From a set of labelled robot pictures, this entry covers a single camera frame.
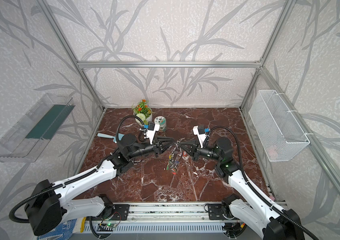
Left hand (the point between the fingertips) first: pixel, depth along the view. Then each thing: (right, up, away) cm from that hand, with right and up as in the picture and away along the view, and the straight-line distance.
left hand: (174, 139), depth 66 cm
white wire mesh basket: (+45, +3, -3) cm, 45 cm away
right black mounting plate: (+20, -37, +8) cm, 43 cm away
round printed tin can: (-10, +7, +36) cm, 38 cm away
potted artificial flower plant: (-22, +14, +33) cm, 43 cm away
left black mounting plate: (-27, -37, +7) cm, 46 cm away
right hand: (+3, -1, +2) cm, 3 cm away
